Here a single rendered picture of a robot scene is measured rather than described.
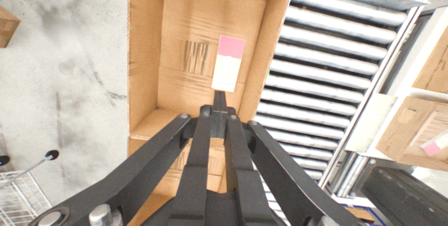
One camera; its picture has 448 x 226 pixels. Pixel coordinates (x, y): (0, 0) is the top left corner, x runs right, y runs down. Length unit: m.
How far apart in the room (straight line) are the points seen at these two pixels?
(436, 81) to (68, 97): 2.40
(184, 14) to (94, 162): 1.99
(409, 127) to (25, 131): 2.87
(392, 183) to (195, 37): 1.06
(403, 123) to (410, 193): 0.29
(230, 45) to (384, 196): 1.00
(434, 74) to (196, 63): 0.91
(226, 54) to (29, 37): 1.80
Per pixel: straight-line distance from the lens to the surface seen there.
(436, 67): 1.02
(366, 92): 0.92
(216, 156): 0.64
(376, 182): 1.16
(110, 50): 1.66
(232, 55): 0.48
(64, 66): 1.93
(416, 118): 1.01
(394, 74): 1.03
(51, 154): 2.37
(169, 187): 0.77
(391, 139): 1.05
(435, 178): 1.47
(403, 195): 1.10
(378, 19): 0.88
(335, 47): 0.78
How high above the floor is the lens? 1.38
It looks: 71 degrees down
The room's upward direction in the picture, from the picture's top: 176 degrees clockwise
